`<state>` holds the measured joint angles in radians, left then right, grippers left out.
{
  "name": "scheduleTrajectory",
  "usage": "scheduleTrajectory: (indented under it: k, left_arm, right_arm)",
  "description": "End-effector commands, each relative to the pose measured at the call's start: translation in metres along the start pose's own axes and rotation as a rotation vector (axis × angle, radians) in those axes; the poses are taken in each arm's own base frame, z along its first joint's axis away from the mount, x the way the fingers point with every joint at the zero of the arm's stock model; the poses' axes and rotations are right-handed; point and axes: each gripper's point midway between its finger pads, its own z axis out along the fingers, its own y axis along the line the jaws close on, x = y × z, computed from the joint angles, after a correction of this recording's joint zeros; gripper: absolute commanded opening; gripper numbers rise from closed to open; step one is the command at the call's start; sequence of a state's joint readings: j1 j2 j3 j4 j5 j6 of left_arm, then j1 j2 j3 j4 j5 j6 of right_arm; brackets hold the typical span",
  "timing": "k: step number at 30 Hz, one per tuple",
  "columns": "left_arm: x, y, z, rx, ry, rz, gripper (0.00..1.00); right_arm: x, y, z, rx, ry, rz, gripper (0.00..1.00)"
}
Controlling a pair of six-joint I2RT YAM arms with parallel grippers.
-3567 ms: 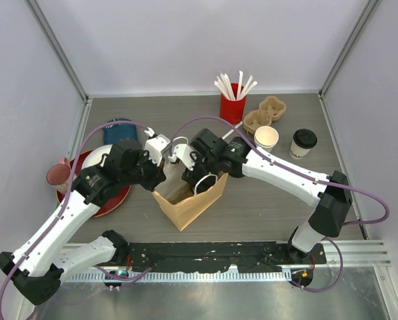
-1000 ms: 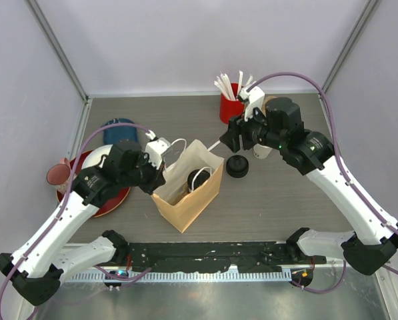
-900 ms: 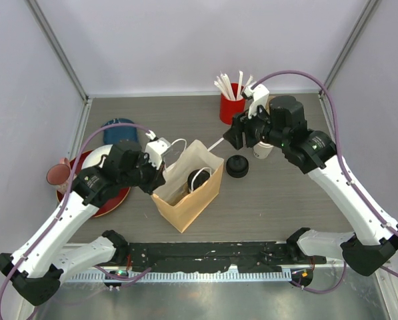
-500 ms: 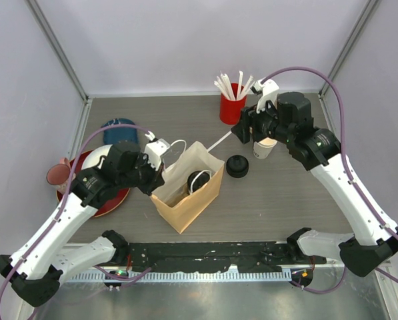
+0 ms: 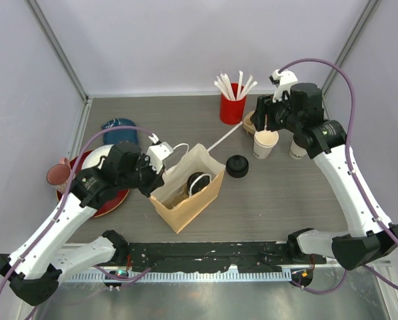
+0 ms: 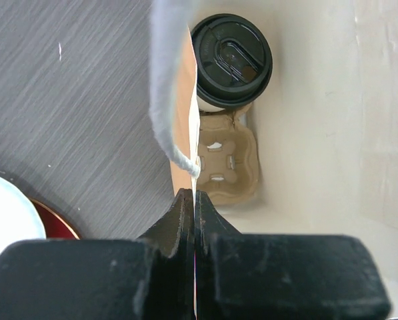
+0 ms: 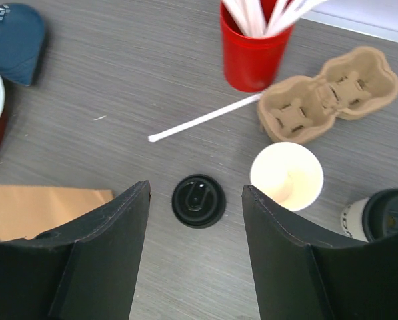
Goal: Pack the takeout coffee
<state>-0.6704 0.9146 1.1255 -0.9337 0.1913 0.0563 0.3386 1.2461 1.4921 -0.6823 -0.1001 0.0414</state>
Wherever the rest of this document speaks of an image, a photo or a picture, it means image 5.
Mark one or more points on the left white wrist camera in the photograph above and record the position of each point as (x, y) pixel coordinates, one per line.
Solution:
(158, 152)

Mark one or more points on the stack of black cup lids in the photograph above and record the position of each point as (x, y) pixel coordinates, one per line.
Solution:
(237, 166)

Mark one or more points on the remaining cardboard carrier stack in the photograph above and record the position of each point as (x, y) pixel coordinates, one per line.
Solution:
(248, 124)

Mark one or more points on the pink plastic cup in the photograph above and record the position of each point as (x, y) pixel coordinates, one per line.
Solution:
(59, 174)

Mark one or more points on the blue cloth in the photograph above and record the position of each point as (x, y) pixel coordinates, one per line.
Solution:
(119, 136)

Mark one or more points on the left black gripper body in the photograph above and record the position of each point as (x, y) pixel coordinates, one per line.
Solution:
(143, 177)

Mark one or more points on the white wrapped straws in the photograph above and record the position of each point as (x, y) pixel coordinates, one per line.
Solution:
(234, 91)

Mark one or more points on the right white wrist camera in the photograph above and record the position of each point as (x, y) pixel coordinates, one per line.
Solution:
(283, 80)

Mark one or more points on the red round plate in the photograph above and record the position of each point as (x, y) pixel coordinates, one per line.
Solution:
(111, 204)

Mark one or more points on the red straw holder cup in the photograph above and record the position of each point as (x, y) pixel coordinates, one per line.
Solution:
(231, 112)

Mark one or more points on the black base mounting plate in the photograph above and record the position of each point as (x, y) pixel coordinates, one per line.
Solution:
(211, 257)

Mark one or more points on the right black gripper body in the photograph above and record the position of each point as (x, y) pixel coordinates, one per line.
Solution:
(279, 115)

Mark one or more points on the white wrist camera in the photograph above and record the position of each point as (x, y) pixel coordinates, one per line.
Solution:
(283, 80)
(158, 152)

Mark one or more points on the stack of white paper cups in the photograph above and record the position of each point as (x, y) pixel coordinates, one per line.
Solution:
(264, 142)

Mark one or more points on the white paper plate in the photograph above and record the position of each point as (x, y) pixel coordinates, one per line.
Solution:
(94, 158)

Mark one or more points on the brown cardboard cup carrier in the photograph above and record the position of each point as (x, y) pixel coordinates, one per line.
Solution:
(176, 198)

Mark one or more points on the white straw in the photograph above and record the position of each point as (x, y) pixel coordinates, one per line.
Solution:
(220, 140)

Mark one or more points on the brown paper bag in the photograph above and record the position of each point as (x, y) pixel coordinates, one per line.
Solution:
(201, 175)

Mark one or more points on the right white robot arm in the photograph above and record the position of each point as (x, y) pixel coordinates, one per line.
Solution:
(370, 233)

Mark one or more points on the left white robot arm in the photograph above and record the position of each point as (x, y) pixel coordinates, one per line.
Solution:
(36, 269)

